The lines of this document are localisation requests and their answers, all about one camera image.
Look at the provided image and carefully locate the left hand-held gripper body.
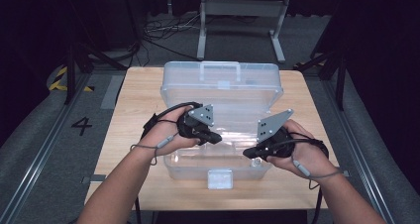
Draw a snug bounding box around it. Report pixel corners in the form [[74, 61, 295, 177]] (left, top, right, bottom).
[[177, 104, 215, 141]]

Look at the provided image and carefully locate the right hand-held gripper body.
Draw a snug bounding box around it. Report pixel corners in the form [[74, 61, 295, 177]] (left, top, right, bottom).
[[257, 108, 296, 158]]

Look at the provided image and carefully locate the clear plastic storage box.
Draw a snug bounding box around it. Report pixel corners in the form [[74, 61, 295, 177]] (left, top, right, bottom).
[[159, 60, 285, 190]]

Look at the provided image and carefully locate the person's right hand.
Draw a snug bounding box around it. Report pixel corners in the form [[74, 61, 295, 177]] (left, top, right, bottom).
[[266, 118, 332, 179]]

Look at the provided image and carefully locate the person's left hand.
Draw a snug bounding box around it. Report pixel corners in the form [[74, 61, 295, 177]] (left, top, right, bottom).
[[140, 105, 201, 158]]

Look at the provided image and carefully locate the black metal stand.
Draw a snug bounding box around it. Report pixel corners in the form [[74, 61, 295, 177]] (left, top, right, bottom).
[[292, 48, 349, 112], [63, 41, 142, 105]]

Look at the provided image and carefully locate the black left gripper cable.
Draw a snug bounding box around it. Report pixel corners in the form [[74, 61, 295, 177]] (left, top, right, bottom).
[[141, 101, 203, 140]]

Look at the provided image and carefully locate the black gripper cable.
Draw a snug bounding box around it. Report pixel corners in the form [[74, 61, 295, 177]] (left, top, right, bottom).
[[289, 132, 330, 224], [141, 101, 203, 140]]

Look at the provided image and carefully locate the grey left wrist strap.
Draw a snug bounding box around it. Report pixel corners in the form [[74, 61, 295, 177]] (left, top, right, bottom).
[[130, 134, 176, 167]]

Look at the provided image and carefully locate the grey wrist strap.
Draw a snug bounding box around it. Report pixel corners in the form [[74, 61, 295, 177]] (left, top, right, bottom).
[[291, 159, 345, 191], [130, 134, 176, 167]]

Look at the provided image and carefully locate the grey right wrist strap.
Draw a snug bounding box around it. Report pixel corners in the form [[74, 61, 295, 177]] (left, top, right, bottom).
[[291, 159, 345, 191]]

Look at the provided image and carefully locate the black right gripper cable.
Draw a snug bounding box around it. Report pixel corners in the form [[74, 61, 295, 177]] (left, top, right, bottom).
[[289, 132, 330, 224]]

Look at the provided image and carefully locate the bundle of floor cables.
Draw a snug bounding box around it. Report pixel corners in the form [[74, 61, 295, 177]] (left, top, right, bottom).
[[142, 13, 213, 68]]

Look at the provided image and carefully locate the white metal stand frame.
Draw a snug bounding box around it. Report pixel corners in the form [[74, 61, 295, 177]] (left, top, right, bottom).
[[196, 0, 292, 64]]

